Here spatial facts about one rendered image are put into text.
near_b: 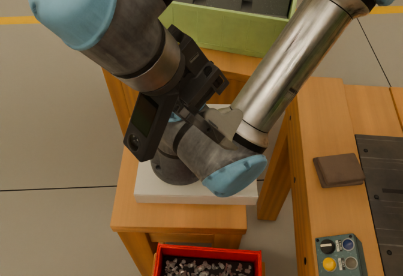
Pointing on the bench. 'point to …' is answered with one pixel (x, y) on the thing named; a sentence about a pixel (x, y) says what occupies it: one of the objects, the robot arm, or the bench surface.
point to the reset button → (329, 264)
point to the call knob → (327, 246)
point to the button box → (340, 255)
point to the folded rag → (339, 170)
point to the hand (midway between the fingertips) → (201, 125)
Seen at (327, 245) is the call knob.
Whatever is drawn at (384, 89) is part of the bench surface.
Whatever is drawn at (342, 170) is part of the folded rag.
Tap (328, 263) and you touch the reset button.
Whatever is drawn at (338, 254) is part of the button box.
